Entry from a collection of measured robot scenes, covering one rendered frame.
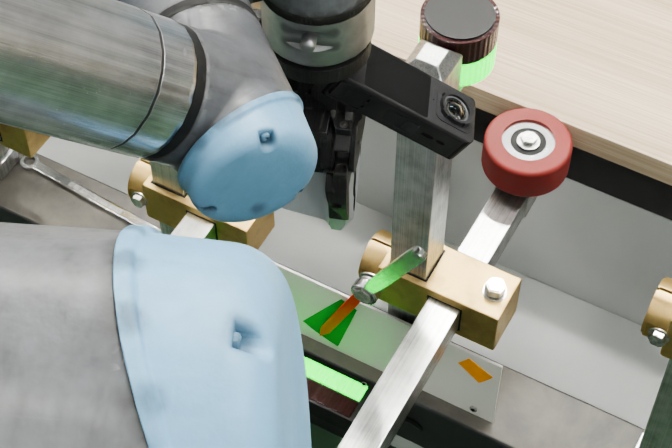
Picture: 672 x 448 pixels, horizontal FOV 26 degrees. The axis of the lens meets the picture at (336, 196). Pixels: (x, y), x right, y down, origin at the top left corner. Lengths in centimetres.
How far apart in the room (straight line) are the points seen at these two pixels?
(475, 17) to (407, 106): 13
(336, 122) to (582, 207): 50
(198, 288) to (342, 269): 115
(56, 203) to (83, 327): 114
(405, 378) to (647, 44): 42
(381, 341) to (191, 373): 96
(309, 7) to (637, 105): 53
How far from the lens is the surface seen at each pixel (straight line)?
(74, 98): 71
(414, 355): 123
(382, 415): 120
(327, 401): 139
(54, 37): 69
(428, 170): 114
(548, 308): 156
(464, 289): 126
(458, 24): 110
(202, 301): 42
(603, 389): 151
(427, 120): 101
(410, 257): 112
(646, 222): 143
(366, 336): 137
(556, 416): 140
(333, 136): 101
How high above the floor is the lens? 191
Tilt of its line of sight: 52 degrees down
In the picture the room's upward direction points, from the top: straight up
